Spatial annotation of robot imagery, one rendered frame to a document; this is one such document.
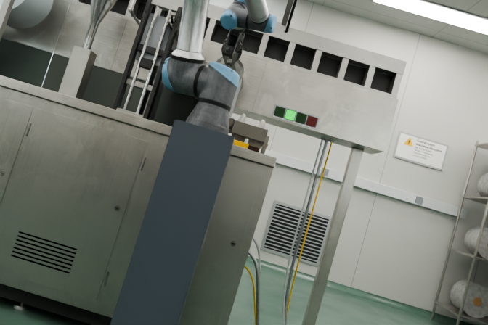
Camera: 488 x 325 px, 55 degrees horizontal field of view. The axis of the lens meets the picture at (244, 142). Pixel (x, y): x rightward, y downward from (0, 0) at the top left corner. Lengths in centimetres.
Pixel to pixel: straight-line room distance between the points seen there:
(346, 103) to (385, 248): 273
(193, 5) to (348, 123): 127
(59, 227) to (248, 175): 79
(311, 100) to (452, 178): 297
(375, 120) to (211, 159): 133
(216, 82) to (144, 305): 75
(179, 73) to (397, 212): 380
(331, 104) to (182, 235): 135
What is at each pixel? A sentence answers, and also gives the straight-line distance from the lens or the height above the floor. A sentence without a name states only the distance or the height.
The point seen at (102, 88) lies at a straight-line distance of 267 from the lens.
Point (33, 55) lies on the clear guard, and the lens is 261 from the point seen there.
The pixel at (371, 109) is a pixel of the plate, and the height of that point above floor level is 134.
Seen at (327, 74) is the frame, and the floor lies 148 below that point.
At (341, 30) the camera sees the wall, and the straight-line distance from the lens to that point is 520.
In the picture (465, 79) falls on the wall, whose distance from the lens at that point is 549.
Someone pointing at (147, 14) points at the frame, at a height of 136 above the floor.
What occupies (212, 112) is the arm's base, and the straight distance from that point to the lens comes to 155.
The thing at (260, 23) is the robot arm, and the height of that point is 138.
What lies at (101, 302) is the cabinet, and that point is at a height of 14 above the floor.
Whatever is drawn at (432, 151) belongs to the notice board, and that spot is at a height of 162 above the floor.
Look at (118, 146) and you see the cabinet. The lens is 199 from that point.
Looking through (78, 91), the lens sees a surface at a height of 96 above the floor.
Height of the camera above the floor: 77
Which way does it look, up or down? 5 degrees up
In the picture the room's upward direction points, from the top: 17 degrees clockwise
